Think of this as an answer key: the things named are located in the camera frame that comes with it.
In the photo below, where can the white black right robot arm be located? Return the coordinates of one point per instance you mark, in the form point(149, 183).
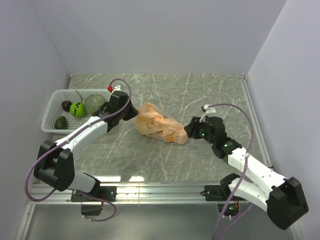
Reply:
point(282, 198)

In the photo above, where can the orange translucent plastic bag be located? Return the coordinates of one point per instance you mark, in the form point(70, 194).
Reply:
point(152, 122)

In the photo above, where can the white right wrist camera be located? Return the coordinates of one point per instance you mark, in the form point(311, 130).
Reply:
point(206, 109)

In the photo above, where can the bright green watermelon toy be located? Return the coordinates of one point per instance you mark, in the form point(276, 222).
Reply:
point(77, 109)

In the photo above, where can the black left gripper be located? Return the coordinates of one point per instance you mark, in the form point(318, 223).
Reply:
point(133, 113)

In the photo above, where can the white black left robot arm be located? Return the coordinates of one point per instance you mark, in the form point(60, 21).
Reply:
point(55, 163)

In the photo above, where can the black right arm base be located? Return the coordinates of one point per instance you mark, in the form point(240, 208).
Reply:
point(221, 192)

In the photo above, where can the white edge rail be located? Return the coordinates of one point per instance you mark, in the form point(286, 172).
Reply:
point(257, 129)

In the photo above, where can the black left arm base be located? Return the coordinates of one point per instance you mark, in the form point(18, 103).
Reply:
point(93, 197)

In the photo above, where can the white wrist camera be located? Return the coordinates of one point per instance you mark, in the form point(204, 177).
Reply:
point(115, 88)
point(206, 109)

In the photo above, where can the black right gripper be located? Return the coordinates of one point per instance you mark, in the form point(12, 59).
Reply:
point(194, 125)

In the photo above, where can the dark green avocado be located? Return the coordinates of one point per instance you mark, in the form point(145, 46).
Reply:
point(61, 123)

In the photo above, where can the white plastic basket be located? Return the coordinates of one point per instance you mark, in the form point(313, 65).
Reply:
point(54, 110)

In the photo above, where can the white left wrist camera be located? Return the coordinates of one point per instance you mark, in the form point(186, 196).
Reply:
point(115, 88)

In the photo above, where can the netted green melon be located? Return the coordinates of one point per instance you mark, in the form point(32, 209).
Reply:
point(93, 103)

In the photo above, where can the dark brown round fruit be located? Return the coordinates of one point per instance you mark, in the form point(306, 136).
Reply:
point(66, 105)

